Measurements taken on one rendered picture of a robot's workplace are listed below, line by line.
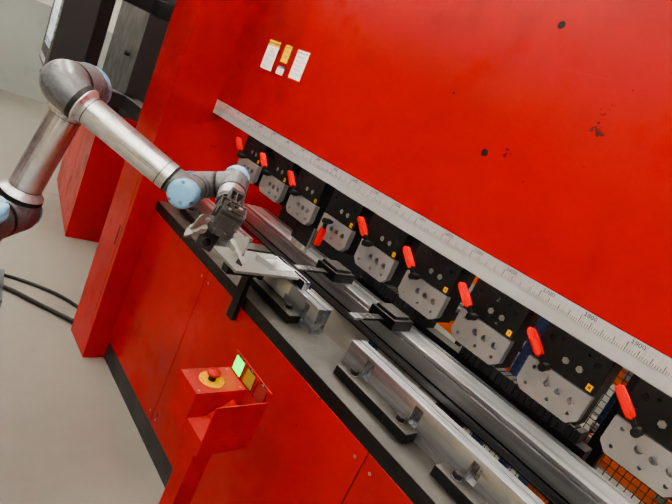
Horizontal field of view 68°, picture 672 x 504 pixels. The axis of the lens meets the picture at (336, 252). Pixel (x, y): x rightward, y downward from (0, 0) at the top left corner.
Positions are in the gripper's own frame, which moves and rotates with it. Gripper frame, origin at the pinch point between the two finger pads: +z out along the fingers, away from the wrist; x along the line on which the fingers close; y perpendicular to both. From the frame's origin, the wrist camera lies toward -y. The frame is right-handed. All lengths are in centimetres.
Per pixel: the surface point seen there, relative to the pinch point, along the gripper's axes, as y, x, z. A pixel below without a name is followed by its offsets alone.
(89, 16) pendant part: -16, -69, -118
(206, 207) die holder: -54, 6, -96
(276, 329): -29.8, 34.3, -18.1
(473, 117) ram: 55, 41, -31
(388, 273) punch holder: 10, 48, -16
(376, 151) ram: 27, 32, -46
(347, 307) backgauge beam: -29, 63, -44
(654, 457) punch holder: 38, 82, 43
